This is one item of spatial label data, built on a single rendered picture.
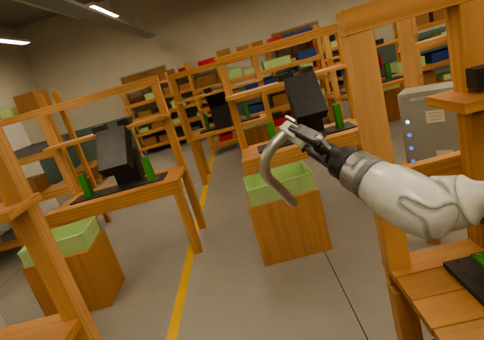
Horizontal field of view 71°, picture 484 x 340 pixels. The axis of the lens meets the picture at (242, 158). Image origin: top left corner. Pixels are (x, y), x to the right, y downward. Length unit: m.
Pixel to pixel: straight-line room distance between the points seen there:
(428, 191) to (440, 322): 0.83
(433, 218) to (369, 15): 0.86
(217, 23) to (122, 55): 3.03
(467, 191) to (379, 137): 0.66
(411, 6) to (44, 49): 11.49
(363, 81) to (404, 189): 0.74
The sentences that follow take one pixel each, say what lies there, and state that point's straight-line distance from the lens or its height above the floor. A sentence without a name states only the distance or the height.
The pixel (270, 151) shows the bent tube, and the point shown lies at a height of 1.63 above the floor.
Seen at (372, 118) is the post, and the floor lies 1.54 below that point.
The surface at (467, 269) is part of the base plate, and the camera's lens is 1.61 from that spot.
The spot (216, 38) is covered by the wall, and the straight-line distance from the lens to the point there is 10.91.
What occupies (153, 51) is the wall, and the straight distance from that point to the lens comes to 11.14.
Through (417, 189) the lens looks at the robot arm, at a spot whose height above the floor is 1.58.
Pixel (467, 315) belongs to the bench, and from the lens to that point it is 1.46.
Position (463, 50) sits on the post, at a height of 1.69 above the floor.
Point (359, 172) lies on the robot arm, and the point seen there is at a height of 1.60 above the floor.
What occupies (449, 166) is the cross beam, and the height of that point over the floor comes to 1.24.
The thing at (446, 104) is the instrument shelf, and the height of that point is 1.53.
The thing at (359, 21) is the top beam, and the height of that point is 1.89.
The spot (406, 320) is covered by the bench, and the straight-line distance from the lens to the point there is 1.82.
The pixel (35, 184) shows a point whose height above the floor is 1.00.
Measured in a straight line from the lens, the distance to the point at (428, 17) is 9.00.
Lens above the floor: 1.86
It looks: 15 degrees down
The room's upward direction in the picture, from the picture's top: 16 degrees counter-clockwise
